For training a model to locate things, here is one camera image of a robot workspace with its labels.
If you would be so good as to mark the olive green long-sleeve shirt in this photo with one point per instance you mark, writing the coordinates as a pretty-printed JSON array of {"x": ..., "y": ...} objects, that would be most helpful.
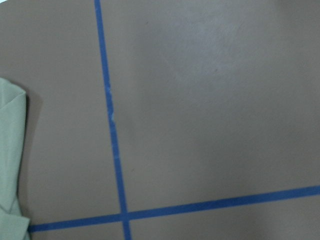
[{"x": 13, "y": 225}]

